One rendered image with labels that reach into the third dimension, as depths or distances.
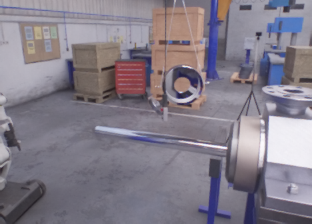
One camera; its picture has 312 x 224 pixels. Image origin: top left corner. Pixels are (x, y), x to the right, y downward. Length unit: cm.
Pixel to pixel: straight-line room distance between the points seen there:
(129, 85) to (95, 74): 85
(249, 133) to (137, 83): 493
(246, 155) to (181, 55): 436
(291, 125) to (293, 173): 19
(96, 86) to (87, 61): 62
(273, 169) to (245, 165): 12
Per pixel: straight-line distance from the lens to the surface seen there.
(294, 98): 111
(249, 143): 114
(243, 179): 118
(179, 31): 537
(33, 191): 277
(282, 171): 109
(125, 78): 594
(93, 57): 584
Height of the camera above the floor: 168
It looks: 18 degrees down
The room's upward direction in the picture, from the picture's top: straight up
